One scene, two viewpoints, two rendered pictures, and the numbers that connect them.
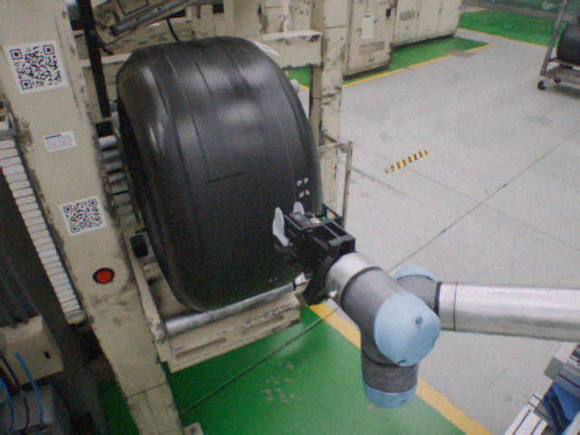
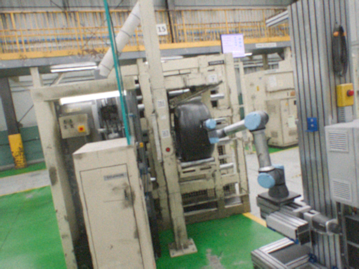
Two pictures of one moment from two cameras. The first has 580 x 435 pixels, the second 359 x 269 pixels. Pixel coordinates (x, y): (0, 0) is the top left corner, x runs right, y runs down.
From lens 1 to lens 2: 1.92 m
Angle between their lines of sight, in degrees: 34
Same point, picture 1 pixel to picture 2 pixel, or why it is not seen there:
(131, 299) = (173, 158)
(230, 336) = (196, 169)
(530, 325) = (236, 126)
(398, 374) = (211, 133)
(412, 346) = (210, 123)
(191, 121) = (186, 110)
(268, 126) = (200, 111)
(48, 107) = (162, 110)
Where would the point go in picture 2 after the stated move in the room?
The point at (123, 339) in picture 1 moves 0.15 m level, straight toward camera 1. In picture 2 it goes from (170, 170) to (173, 174)
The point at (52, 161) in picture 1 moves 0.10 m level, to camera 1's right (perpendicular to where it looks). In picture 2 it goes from (161, 121) to (170, 119)
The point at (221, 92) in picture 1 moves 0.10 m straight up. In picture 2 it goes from (192, 107) to (190, 96)
